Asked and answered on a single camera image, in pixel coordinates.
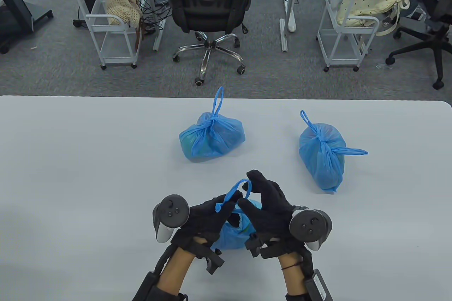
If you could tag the black mesh office chair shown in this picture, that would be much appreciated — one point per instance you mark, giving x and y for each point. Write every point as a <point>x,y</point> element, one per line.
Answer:
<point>208,8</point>

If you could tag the white rolling cart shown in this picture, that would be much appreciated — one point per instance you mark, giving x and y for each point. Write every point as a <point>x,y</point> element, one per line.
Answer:
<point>118,58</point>
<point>340,60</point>

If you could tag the person's right forearm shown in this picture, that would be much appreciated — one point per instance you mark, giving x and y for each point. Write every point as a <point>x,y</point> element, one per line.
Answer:
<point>293,276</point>

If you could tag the person's right hand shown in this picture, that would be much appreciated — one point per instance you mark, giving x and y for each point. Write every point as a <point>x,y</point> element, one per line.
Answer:
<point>272,216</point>

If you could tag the grey right hand controller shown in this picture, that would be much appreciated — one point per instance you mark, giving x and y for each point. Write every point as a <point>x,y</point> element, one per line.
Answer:
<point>310,225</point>

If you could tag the grey left hand controller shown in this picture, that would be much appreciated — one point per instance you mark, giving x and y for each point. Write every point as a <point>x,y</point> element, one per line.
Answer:
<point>171,212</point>

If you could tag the beige knit bag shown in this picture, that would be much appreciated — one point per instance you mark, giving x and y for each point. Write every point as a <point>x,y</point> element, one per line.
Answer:
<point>122,8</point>

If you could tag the person's left hand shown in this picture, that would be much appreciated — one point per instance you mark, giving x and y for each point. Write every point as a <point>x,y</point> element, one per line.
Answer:
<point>204,220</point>

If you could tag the cream patterned bag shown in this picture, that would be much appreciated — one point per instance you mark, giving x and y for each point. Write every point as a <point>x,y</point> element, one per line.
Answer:
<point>370,4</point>

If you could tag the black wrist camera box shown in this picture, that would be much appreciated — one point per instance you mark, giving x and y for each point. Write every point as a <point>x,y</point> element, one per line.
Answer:
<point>144,288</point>
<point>319,287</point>

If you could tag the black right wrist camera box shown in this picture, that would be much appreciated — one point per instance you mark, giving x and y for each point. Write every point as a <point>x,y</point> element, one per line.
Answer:
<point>319,287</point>

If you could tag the blue plastic bag yellow contents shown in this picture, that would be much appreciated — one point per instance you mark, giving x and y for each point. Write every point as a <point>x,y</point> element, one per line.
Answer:
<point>229,237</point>

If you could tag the thin black wrist band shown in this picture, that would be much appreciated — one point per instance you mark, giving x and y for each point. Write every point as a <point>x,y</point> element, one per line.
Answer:
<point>291,266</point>

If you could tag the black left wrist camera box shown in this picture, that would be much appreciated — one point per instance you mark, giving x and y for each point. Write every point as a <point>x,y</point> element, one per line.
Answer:
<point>144,288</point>

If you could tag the grey hand controller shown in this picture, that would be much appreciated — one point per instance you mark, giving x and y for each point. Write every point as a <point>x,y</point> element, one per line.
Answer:
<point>171,212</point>
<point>310,225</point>

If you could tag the black rolling stand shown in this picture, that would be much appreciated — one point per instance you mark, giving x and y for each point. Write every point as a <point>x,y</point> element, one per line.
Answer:
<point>39,13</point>

